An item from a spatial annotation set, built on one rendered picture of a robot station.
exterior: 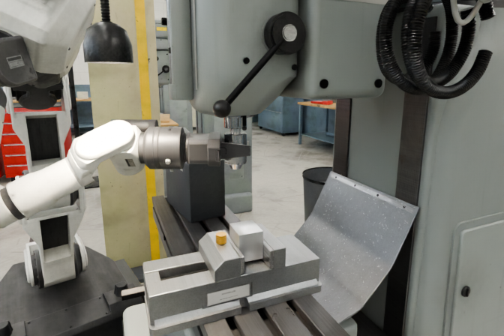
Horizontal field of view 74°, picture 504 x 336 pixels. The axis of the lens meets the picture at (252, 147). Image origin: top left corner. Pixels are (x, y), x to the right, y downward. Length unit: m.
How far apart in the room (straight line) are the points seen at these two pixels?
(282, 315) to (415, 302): 0.36
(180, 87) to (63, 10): 0.39
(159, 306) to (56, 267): 0.85
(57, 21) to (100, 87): 1.48
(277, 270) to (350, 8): 0.52
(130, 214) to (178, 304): 1.91
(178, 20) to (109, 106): 1.77
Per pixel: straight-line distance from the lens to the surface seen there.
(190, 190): 1.03
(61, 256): 1.45
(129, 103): 2.38
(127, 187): 2.49
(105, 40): 0.56
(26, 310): 1.55
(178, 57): 0.65
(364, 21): 0.71
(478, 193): 0.92
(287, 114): 8.02
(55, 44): 0.91
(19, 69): 0.86
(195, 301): 0.68
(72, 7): 0.97
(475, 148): 0.87
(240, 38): 0.60
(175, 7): 0.66
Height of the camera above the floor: 1.38
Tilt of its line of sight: 12 degrees down
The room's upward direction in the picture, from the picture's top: straight up
